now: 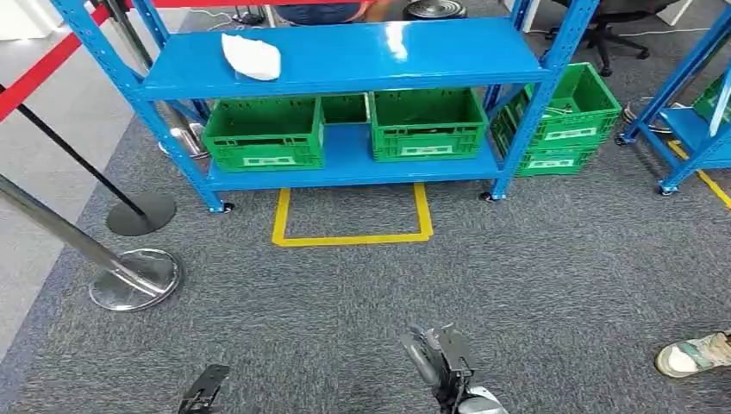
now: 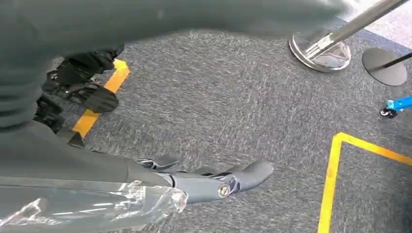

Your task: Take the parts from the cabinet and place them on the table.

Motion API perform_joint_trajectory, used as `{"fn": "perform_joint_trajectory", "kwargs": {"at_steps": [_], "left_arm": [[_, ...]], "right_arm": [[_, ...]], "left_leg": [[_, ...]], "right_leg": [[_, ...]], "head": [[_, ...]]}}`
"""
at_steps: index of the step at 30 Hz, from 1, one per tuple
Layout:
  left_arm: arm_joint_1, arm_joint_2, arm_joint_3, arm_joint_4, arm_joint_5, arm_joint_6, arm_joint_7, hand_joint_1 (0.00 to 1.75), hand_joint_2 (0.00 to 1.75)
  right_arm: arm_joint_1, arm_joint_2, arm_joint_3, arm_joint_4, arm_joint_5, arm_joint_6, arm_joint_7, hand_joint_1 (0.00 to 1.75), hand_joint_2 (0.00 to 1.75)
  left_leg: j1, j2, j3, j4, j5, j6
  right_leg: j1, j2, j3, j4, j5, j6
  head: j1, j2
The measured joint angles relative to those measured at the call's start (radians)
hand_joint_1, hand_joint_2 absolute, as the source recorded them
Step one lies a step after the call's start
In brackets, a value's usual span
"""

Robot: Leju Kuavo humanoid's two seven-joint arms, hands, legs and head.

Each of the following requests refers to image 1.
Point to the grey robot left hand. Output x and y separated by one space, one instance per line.
203 391

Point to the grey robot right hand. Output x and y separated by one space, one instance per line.
420 348

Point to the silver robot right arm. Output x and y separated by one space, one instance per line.
479 403

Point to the chrome stanchion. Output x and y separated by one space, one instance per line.
183 140
137 280

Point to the black stanchion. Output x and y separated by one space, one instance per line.
143 214

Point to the green plastic crate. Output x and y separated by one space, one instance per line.
711 100
263 143
428 137
577 114
554 164

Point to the person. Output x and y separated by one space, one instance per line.
691 354
320 12

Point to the blue metal shelf rack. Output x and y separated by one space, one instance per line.
685 126
342 57

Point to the white plastic car part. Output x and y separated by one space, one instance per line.
251 57

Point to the black ribbed round base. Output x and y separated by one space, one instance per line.
434 8

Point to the black office chair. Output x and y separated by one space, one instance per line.
599 40

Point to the black router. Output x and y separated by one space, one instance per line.
248 17

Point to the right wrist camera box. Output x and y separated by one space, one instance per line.
457 360

